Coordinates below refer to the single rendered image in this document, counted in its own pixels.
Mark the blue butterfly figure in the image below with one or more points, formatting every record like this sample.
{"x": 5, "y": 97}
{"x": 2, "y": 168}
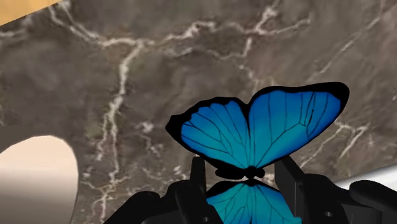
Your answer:
{"x": 279, "y": 124}

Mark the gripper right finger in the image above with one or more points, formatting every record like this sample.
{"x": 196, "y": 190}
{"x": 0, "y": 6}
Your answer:
{"x": 313, "y": 198}

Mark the beige sink basin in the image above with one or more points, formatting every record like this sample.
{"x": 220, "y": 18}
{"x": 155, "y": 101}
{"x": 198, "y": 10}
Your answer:
{"x": 34, "y": 180}

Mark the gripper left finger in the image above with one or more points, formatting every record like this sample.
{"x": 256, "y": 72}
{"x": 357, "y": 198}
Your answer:
{"x": 186, "y": 201}

